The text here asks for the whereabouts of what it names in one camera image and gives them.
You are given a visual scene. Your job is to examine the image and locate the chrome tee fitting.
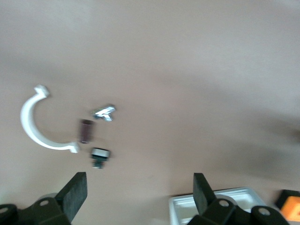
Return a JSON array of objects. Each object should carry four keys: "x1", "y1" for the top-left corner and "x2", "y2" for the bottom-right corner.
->
[{"x1": 90, "y1": 104, "x2": 116, "y2": 122}]

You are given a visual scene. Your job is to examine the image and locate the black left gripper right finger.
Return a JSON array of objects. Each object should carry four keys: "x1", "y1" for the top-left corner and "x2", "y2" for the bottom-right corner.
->
[{"x1": 187, "y1": 172, "x2": 255, "y2": 225}]

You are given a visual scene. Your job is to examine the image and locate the white half-ring clamp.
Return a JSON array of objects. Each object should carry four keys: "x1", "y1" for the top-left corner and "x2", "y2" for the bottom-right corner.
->
[{"x1": 20, "y1": 84, "x2": 81, "y2": 154}]

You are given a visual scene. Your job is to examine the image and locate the orange button enclosure box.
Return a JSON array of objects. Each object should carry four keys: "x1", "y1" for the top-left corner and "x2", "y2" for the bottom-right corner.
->
[{"x1": 275, "y1": 189, "x2": 300, "y2": 221}]

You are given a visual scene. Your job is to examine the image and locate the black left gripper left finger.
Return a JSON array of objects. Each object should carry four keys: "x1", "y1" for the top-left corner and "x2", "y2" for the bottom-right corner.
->
[{"x1": 17, "y1": 172, "x2": 88, "y2": 225}]

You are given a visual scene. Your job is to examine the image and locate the white plastic drawer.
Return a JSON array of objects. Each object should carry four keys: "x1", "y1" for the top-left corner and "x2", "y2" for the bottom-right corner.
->
[{"x1": 168, "y1": 187, "x2": 267, "y2": 225}]

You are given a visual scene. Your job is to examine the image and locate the white rectangular push button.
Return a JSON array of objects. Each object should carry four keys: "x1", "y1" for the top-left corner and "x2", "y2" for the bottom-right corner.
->
[{"x1": 90, "y1": 147, "x2": 111, "y2": 170}]

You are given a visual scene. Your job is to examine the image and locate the brown cylinder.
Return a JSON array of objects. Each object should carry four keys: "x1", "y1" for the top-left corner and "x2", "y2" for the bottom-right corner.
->
[{"x1": 78, "y1": 119, "x2": 95, "y2": 144}]

